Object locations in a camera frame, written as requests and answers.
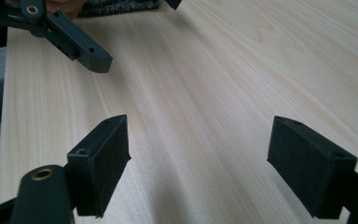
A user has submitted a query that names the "grey cloth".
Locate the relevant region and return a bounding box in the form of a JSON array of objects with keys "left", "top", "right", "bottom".
[{"left": 78, "top": 0, "right": 162, "bottom": 18}]

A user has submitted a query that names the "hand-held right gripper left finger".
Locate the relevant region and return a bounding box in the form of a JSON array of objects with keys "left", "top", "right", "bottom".
[{"left": 66, "top": 114, "right": 132, "bottom": 218}]

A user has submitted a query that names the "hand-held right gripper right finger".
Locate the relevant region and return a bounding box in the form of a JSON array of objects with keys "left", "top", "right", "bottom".
[{"left": 266, "top": 115, "right": 358, "bottom": 220}]

